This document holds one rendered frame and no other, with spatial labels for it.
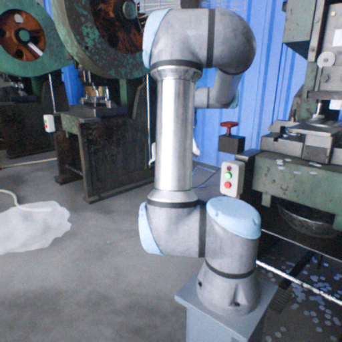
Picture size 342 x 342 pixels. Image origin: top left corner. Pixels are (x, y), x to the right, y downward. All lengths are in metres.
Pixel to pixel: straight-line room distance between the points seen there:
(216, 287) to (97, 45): 1.59
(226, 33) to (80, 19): 1.35
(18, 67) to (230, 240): 3.18
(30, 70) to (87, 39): 1.76
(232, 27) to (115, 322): 1.12
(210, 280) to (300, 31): 0.90
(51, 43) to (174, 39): 3.13
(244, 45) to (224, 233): 0.39
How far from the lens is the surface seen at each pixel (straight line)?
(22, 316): 1.41
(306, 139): 1.11
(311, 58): 1.16
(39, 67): 3.59
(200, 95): 0.98
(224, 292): 0.65
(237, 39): 0.62
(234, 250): 0.59
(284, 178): 1.10
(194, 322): 0.74
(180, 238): 0.58
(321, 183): 1.06
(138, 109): 2.33
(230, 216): 0.57
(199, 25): 0.61
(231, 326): 0.67
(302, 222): 1.23
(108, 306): 1.34
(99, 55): 1.89
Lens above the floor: 0.95
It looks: 20 degrees down
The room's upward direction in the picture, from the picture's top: straight up
